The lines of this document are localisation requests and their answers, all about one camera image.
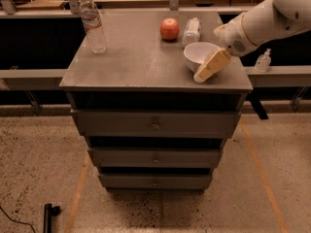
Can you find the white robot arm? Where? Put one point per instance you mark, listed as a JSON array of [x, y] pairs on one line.
[[267, 21]]

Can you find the red apple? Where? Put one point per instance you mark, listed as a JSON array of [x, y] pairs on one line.
[[169, 29]]

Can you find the middle grey drawer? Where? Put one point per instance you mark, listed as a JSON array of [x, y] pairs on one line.
[[155, 158]]

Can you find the clear plastic water bottle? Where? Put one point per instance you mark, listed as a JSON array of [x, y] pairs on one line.
[[93, 26]]

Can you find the grey metal railing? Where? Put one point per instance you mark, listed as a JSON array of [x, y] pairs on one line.
[[278, 77]]

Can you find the bottom grey drawer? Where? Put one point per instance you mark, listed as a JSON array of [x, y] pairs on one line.
[[155, 182]]

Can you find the hand sanitizer pump bottle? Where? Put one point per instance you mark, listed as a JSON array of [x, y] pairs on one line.
[[263, 62]]

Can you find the grey drawer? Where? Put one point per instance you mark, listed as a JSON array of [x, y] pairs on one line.
[[155, 182], [155, 158], [155, 124]]

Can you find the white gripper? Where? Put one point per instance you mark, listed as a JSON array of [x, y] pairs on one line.
[[233, 36]]

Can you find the white bowl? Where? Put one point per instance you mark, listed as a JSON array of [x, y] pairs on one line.
[[196, 53]]

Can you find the black floor stand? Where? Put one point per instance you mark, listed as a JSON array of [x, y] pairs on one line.
[[49, 212]]

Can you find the grey drawer cabinet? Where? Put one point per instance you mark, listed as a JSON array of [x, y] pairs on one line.
[[140, 72]]

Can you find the clear plastic jar lying down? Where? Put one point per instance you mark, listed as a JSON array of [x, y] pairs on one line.
[[192, 32]]

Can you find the top grey drawer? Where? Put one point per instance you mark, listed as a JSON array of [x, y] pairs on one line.
[[155, 124]]

